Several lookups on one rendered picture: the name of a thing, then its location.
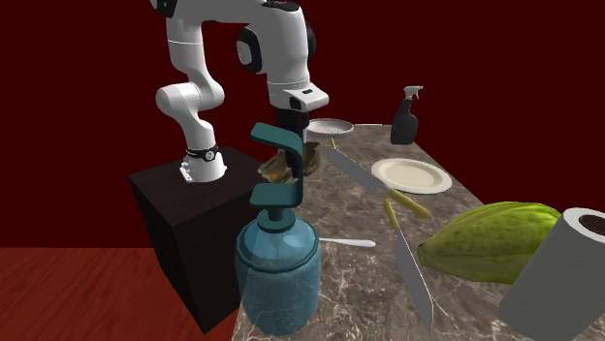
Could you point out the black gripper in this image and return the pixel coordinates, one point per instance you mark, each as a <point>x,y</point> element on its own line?
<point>293,120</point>

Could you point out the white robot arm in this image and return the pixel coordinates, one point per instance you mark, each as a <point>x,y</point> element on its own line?
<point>194,56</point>

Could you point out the grey perforated bowl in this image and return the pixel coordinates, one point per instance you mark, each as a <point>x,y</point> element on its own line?
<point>331,127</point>

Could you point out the brown lumpy shell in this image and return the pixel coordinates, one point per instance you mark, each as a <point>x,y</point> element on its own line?
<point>276,171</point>

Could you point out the black spray bottle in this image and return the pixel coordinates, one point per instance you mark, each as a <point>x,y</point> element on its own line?
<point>404,125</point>

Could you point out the white plate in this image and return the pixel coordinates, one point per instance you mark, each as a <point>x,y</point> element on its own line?
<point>411,175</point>

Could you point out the dark robot stand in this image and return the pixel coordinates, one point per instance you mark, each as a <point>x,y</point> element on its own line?
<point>189,222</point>

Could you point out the teal pump dispenser bottle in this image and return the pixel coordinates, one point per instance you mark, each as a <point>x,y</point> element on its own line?
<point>276,278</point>

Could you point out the green oval pod fruit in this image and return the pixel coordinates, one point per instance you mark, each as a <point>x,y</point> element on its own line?
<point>487,241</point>

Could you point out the white paper towel roll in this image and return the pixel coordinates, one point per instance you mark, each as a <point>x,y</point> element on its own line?
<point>557,288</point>

